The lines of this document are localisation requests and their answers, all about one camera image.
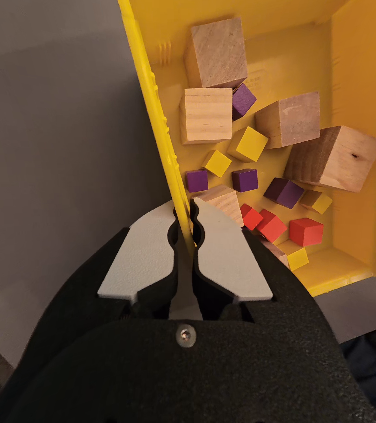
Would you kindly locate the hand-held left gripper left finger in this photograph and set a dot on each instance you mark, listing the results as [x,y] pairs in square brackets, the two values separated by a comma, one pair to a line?
[138,261]

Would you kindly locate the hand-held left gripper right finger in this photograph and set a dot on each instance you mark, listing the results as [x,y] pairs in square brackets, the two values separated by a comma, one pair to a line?
[230,264]

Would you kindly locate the pile of wooden cubes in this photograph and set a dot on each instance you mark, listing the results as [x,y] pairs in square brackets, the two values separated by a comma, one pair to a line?
[214,53]

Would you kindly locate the yellow plastic box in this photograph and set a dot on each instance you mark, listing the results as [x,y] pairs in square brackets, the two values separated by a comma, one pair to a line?
[349,82]

